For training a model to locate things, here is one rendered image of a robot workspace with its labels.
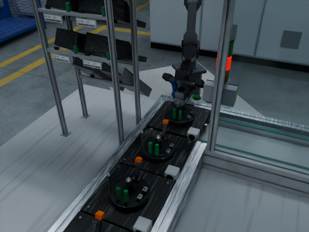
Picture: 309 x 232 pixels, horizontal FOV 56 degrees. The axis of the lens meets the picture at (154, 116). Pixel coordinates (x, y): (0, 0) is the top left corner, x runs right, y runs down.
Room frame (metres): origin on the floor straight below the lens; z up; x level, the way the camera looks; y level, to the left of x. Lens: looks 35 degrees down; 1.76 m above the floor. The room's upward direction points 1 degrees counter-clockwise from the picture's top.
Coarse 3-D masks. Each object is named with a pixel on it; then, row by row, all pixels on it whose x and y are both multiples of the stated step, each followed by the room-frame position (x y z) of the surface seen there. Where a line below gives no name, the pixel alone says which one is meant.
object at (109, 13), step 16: (32, 0) 1.15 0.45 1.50; (112, 16) 1.02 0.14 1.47; (112, 32) 1.01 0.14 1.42; (112, 48) 1.01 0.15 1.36; (48, 64) 1.14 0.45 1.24; (112, 64) 1.01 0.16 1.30; (80, 80) 1.31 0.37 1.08; (112, 80) 1.01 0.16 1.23; (80, 96) 1.30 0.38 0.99; (64, 128) 1.14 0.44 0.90
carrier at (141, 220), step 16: (112, 176) 0.76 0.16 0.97; (128, 176) 0.73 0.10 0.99; (144, 176) 0.75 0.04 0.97; (160, 176) 0.75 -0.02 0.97; (96, 192) 0.68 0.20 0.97; (112, 192) 0.66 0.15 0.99; (128, 192) 0.66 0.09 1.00; (144, 192) 0.65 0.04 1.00; (160, 192) 0.68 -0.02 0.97; (96, 208) 0.62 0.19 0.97; (112, 208) 0.61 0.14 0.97; (128, 208) 0.60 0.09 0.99; (144, 208) 0.61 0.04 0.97; (160, 208) 0.61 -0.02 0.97; (128, 224) 0.55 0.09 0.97; (144, 224) 0.54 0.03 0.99
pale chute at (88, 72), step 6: (78, 60) 1.29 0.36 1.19; (78, 66) 1.24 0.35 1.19; (84, 66) 1.32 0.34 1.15; (90, 72) 1.24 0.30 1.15; (96, 72) 1.21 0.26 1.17; (102, 72) 1.24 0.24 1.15; (102, 78) 1.25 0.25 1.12; (108, 78) 1.27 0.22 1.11; (108, 84) 1.35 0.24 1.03; (120, 90) 1.36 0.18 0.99
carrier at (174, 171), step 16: (144, 128) 1.04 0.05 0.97; (144, 144) 0.91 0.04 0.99; (160, 144) 0.88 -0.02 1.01; (176, 144) 0.93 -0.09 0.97; (192, 144) 0.93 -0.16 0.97; (128, 160) 0.84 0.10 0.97; (144, 160) 0.84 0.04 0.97; (160, 160) 0.83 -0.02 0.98; (176, 160) 0.84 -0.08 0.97; (176, 176) 0.74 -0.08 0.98
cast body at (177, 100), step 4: (180, 88) 1.12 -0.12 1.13; (184, 88) 1.13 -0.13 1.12; (176, 92) 1.11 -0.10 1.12; (180, 92) 1.11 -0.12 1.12; (184, 92) 1.11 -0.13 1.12; (176, 96) 1.11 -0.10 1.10; (180, 96) 1.10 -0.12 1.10; (176, 100) 1.10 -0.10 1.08; (180, 100) 1.09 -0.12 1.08; (176, 104) 1.08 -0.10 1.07; (180, 104) 1.09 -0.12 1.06
